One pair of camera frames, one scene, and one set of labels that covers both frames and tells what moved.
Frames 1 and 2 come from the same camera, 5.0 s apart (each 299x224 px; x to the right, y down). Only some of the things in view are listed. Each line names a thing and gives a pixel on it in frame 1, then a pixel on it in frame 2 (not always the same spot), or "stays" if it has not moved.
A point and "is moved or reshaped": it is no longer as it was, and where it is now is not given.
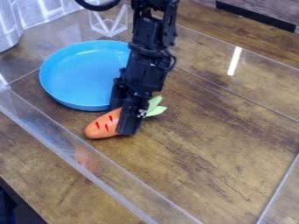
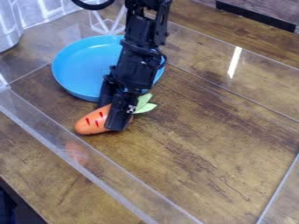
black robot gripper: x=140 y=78 to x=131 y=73
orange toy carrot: x=104 y=127 is moved or reshaped
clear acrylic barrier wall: x=75 y=156 stays
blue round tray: x=79 y=72 is moved or reshaped
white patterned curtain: x=20 y=14 stays
